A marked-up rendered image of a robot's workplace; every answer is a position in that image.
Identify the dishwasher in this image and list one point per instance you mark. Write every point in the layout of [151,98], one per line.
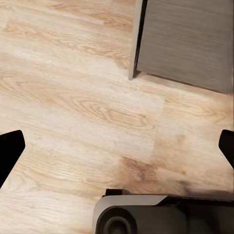
[190,41]

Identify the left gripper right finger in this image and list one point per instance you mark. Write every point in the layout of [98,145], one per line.
[226,145]

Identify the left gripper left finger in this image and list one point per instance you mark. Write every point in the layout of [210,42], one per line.
[12,145]

